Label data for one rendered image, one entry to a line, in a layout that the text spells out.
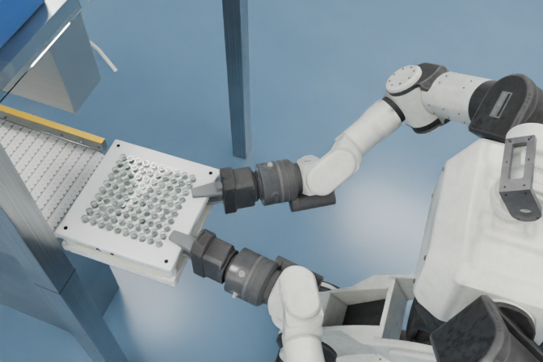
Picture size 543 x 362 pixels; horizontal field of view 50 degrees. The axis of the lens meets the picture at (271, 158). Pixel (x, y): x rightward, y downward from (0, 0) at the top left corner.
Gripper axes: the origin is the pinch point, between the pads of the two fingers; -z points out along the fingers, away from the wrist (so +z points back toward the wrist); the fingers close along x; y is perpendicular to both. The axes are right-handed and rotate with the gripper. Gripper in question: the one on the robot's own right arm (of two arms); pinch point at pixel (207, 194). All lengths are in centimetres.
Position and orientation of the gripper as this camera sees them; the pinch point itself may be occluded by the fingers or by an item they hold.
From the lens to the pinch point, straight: 120.4
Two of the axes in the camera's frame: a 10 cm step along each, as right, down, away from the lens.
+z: 9.7, -1.7, 1.6
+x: -0.3, 5.8, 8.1
